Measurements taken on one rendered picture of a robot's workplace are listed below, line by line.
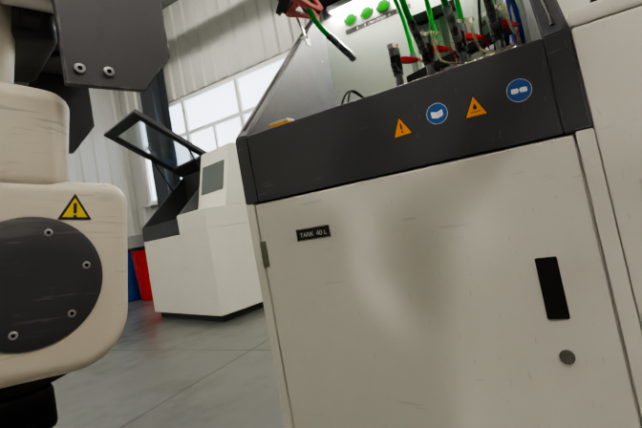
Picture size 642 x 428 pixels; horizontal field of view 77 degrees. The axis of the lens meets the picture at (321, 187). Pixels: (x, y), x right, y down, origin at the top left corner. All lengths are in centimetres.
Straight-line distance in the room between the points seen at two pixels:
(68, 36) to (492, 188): 63
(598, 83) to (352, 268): 53
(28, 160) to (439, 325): 68
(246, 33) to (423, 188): 604
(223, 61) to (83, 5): 644
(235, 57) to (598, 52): 619
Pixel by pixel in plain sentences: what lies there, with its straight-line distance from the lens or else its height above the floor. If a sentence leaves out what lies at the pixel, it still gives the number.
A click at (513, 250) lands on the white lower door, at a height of 62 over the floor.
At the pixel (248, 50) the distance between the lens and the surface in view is 658.
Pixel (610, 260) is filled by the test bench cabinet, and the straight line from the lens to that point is 77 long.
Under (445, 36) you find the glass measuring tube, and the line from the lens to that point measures 135.
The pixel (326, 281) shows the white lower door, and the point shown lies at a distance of 88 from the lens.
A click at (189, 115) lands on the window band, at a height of 280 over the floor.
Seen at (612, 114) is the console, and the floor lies 80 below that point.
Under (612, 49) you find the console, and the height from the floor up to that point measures 90.
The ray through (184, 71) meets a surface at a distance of 751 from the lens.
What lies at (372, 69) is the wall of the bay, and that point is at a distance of 144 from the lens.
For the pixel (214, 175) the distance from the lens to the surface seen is 395.
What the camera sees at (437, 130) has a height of 85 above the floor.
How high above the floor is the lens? 73
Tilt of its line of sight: 4 degrees up
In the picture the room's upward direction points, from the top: 11 degrees counter-clockwise
